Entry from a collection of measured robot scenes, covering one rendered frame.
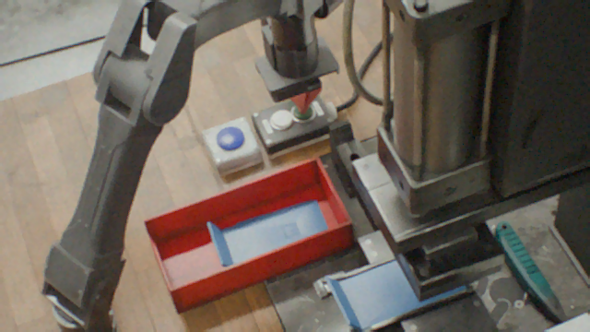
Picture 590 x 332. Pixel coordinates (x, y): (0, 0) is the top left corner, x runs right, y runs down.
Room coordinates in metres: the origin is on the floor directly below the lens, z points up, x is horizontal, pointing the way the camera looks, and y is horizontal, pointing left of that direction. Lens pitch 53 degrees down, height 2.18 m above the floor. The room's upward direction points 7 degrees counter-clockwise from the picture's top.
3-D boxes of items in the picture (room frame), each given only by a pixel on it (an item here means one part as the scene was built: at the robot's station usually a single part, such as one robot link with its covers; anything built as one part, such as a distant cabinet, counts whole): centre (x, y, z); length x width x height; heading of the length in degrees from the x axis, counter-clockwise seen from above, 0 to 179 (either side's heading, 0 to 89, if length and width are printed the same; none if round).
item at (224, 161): (1.00, 0.08, 0.90); 0.07 x 0.07 x 0.06; 15
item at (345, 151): (0.86, -0.10, 0.95); 0.15 x 0.03 x 0.10; 15
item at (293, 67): (1.02, -0.03, 1.06); 0.10 x 0.07 x 0.07; 105
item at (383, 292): (0.69, -0.11, 1.00); 0.15 x 0.07 x 0.03; 106
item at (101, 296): (0.74, 0.28, 1.00); 0.09 x 0.06 x 0.06; 43
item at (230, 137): (1.00, 0.08, 0.93); 0.04 x 0.04 x 0.02
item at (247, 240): (0.84, 0.04, 0.92); 0.15 x 0.07 x 0.03; 102
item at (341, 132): (0.92, -0.08, 0.95); 0.06 x 0.03 x 0.09; 15
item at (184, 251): (0.83, 0.07, 0.93); 0.25 x 0.12 x 0.06; 105
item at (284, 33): (1.03, -0.03, 1.12); 0.07 x 0.06 x 0.07; 133
